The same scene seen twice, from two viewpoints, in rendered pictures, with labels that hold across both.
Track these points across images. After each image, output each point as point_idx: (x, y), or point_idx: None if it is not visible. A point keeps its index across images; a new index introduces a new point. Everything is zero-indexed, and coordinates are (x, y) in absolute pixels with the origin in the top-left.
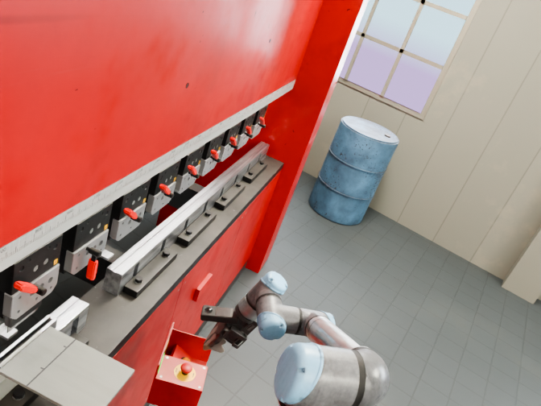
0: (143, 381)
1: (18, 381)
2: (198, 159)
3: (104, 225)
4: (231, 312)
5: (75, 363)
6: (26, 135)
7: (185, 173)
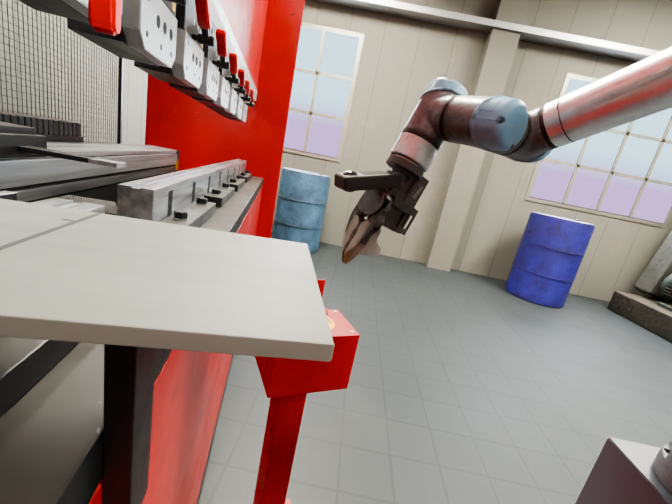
0: (210, 407)
1: None
2: (217, 57)
3: None
4: (385, 172)
5: (128, 240)
6: None
7: (209, 58)
